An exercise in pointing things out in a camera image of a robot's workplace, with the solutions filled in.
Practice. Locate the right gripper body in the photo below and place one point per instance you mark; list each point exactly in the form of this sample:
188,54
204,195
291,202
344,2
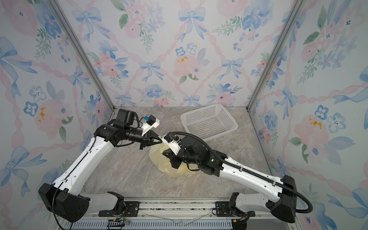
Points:
175,158

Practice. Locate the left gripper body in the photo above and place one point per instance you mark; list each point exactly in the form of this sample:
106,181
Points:
145,139

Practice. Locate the yellow plastic bag orange print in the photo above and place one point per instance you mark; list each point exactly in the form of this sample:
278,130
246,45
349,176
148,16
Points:
163,163

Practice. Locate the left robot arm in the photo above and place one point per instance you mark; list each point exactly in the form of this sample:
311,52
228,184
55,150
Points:
64,197

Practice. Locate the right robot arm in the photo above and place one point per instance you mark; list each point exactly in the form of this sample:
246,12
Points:
275,196

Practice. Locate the white plastic basket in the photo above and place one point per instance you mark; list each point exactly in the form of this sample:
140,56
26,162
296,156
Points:
209,122

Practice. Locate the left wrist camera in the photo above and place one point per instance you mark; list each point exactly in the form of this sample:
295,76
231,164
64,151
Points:
150,122

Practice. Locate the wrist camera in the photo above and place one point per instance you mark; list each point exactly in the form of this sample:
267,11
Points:
172,143
150,122

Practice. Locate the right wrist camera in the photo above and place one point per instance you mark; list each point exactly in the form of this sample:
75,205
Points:
172,143

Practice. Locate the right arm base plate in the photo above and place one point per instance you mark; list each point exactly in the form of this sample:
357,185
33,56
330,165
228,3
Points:
225,209

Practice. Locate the aluminium frame rail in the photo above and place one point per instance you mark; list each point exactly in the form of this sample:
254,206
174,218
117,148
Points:
181,214

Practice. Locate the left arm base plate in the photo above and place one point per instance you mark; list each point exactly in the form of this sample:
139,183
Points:
122,209

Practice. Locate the left corner aluminium post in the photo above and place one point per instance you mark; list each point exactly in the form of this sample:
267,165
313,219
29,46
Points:
66,26

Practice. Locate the corner aluminium post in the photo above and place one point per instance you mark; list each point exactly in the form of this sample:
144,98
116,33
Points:
286,30
66,26

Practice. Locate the right corner aluminium post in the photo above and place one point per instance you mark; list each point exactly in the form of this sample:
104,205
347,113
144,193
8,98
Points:
286,30

